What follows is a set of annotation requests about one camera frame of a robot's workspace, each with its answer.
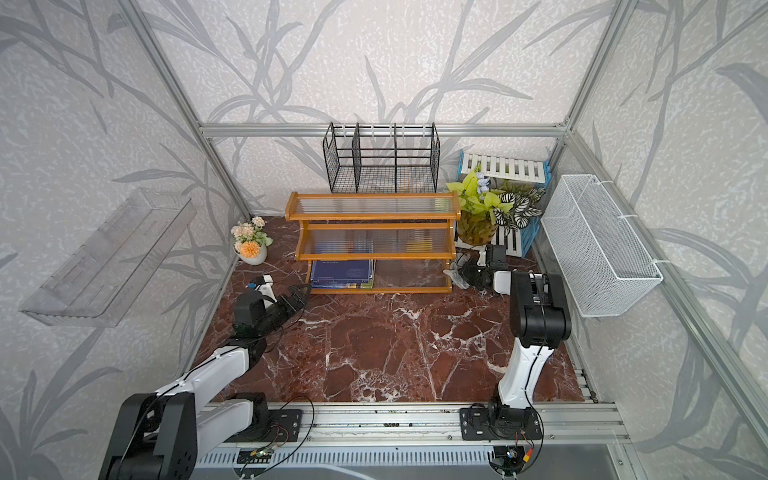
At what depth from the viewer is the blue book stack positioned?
0.98m

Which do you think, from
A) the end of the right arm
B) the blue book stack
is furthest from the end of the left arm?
the end of the right arm

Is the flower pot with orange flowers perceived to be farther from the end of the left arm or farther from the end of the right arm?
the end of the right arm
